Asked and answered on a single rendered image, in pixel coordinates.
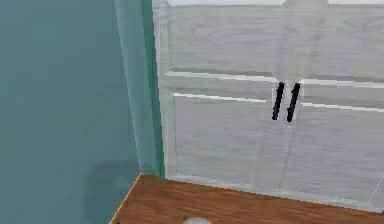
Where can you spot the white wooden double door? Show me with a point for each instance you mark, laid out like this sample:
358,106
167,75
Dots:
226,140

